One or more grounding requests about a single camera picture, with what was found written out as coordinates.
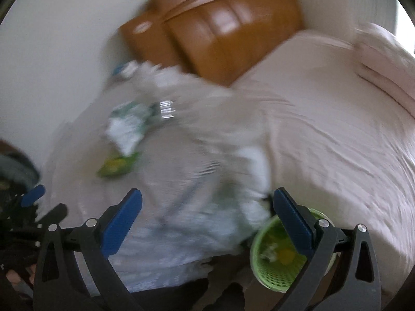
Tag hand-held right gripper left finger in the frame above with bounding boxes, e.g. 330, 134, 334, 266
32, 187, 145, 311

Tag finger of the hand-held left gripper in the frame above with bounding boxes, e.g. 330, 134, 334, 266
34, 203, 69, 228
19, 184, 46, 208

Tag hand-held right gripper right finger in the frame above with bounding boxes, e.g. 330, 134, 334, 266
272, 187, 383, 311

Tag green plastic basket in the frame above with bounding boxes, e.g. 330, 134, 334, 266
249, 207, 338, 291

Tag clear plastic bottle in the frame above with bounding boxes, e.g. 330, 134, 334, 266
136, 62, 234, 121

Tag blue white carton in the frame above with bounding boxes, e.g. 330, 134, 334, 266
112, 62, 141, 80

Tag person's left hand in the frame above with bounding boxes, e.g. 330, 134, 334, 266
6, 263, 38, 288

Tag yellow scrap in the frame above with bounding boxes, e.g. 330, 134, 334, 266
278, 247, 298, 265

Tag green yellow packet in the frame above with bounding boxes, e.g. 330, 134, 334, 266
96, 152, 142, 179

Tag white lace cloth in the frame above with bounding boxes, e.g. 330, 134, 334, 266
41, 65, 274, 295

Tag green white packet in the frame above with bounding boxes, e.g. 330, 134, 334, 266
104, 101, 160, 157

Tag bed with pink sheet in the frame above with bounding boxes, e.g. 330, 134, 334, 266
227, 29, 415, 302

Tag brown cardboard box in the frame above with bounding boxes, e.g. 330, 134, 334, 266
119, 0, 306, 87

